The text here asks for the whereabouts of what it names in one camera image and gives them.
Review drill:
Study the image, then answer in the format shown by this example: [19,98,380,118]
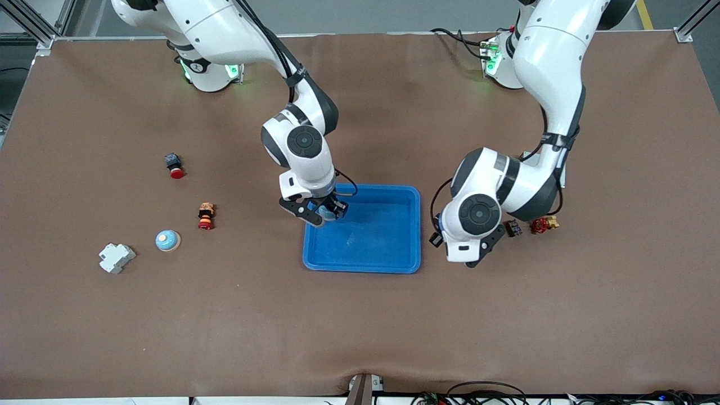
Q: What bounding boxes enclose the blue plastic tray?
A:
[303,183,422,275]

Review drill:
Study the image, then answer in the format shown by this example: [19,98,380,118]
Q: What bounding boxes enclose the grey metal power supply box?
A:
[519,151,567,190]

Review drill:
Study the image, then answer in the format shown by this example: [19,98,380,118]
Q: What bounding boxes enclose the brown table cover mat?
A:
[0,31,720,400]

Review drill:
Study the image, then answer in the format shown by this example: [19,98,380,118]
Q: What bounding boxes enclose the white circuit breaker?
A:
[99,242,137,275]

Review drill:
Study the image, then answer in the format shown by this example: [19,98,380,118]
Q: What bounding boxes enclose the black cable bundle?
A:
[411,381,720,405]

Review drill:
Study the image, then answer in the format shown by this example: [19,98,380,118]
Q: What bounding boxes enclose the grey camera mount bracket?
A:
[346,373,384,405]

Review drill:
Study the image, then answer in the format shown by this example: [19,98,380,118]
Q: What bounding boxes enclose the black cables at arm base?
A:
[430,27,497,60]

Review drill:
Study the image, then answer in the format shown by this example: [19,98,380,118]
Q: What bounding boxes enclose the aluminium frame post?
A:
[674,0,720,43]
[8,0,77,52]

